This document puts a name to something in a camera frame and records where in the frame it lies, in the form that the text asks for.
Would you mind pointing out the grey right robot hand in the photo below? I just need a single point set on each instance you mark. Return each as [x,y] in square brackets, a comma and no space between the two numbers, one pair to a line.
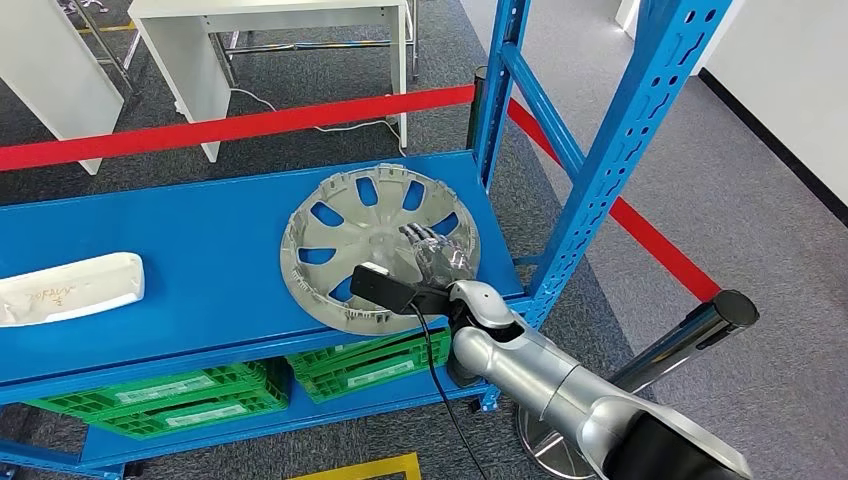
[440,258]

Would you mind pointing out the silver plastic hubcap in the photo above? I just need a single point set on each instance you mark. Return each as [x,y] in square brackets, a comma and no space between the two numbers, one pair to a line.
[344,245]

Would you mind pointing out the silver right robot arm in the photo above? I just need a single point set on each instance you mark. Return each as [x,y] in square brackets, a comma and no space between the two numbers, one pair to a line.
[530,371]

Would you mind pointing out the blue metal shelf rack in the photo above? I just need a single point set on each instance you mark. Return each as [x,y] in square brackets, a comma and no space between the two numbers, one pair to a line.
[199,285]

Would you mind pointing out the white curved plastic part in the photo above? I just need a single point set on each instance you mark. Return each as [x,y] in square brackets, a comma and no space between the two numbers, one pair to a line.
[73,291]

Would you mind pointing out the green folded plastic crate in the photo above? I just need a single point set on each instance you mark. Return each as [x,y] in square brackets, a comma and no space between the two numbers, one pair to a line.
[152,391]
[381,376]
[318,361]
[199,416]

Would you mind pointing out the short red barrier belt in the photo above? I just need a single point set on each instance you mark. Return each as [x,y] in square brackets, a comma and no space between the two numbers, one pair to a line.
[649,242]

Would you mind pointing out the metal bars under table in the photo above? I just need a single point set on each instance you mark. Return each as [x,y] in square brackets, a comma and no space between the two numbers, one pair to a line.
[311,46]

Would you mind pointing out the white table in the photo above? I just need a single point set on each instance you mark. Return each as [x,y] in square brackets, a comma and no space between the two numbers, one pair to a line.
[185,60]

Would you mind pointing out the yellow black floor tape strip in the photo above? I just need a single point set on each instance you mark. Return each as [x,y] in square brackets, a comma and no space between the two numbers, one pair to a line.
[112,28]

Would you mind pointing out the white desk panel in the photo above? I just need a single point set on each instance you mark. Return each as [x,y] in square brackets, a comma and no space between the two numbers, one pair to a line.
[46,73]

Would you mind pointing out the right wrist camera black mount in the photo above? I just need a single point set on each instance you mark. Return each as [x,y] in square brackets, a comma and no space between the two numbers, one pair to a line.
[384,288]

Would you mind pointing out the chrome metal frame legs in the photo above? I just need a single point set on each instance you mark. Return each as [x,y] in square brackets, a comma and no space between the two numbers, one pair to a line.
[106,50]

